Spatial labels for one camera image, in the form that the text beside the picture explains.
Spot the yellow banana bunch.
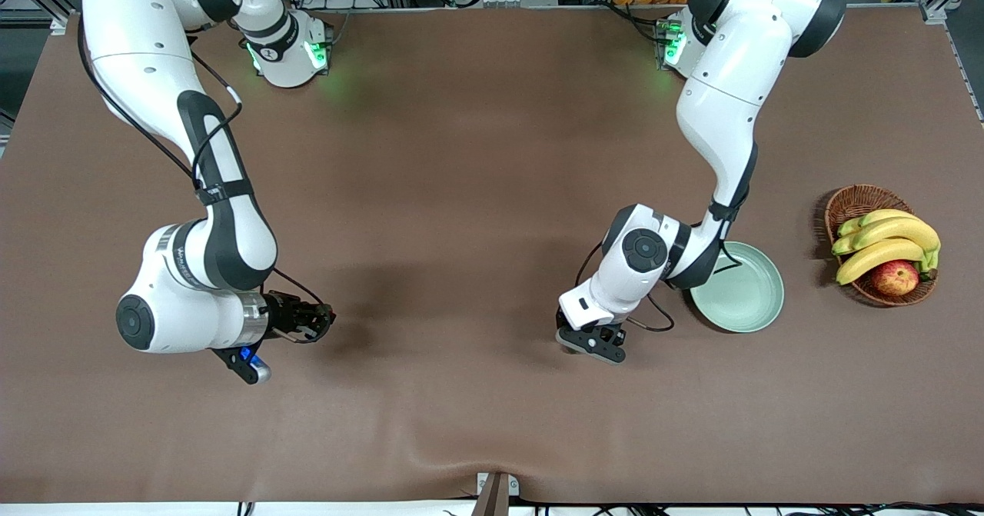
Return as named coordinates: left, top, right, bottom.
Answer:
left=830, top=208, right=942, bottom=286

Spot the red apple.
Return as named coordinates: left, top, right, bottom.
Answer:
left=871, top=259, right=921, bottom=298

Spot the light green round plate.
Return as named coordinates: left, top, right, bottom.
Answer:
left=690, top=241, right=785, bottom=334

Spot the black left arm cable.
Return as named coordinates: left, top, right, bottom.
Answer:
left=575, top=220, right=745, bottom=334

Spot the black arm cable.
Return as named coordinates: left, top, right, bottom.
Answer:
left=575, top=220, right=745, bottom=334
left=77, top=32, right=327, bottom=309

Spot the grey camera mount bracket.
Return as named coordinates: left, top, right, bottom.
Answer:
left=470, top=471, right=520, bottom=516

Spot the large table cover mat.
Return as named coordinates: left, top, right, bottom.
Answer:
left=0, top=5, right=984, bottom=505

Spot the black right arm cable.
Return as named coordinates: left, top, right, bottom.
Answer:
left=77, top=32, right=327, bottom=309

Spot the brown wicker basket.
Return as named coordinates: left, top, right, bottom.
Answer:
left=824, top=184, right=939, bottom=308

